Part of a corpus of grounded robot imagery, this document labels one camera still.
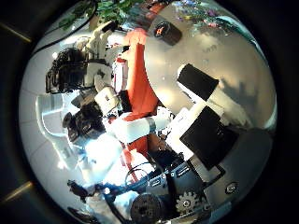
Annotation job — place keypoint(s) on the dark cylindrical vase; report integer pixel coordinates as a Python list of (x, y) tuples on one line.
[(169, 35)]

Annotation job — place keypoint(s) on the green leafy potted plant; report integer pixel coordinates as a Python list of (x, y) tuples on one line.
[(112, 11)]

